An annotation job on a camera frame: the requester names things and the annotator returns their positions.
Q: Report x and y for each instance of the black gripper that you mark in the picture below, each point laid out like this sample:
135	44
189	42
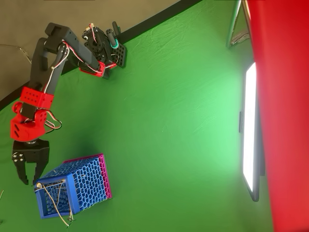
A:
31	152

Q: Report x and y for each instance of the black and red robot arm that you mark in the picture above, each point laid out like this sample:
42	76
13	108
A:
78	48

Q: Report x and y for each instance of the blue and magenta lattice basket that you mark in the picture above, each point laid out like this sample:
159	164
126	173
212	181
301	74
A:
89	181

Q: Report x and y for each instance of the green cloth with black border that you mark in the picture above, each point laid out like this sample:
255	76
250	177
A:
173	96

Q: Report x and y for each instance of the white LED light panel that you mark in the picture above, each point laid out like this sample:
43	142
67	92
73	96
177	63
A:
249	125

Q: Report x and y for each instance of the red panel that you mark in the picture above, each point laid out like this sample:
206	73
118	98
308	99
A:
285	108

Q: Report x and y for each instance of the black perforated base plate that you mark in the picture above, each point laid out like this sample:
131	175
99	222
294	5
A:
121	54

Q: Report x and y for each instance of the silver metal stand frame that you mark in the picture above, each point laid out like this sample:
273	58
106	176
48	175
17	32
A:
233	24

